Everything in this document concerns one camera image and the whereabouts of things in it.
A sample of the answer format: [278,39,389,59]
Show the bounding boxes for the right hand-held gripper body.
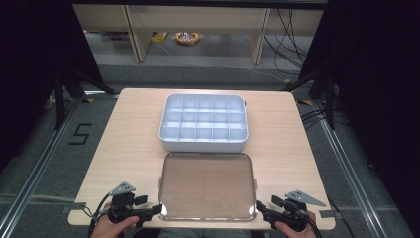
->
[263,189,328,233]

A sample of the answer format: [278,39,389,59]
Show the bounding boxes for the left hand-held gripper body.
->
[106,180,150,229]

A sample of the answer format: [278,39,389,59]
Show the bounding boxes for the transparent plastic box lid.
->
[157,151,259,222]

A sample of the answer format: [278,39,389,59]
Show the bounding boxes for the white compartment storage box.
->
[158,93,250,154]

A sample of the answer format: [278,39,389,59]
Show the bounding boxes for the person's right hand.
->
[273,210,318,238]

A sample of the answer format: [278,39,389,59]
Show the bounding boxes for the person's left hand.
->
[90,201,140,238]

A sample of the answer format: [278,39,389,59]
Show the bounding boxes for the grey tape piece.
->
[61,201,88,214]
[319,209,342,219]

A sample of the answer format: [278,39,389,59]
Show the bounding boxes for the black metal stand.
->
[282,68,337,131]
[53,66,117,131]

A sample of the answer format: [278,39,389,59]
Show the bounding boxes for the black curtain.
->
[297,0,420,232]
[0,0,104,174]

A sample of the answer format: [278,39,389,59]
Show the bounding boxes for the yellow packet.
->
[152,32,169,44]

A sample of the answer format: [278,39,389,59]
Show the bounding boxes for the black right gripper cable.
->
[306,211,323,238]

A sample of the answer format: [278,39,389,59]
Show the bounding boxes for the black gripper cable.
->
[86,192,112,238]
[306,211,323,238]

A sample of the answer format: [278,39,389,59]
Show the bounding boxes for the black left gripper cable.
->
[86,192,112,238]

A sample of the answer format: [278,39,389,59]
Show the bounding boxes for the aluminium floor rail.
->
[312,98,388,238]
[0,94,84,238]

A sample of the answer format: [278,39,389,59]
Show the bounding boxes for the black cable bundle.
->
[299,108,332,131]

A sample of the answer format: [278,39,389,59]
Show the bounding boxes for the black floor cables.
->
[262,8,315,77]

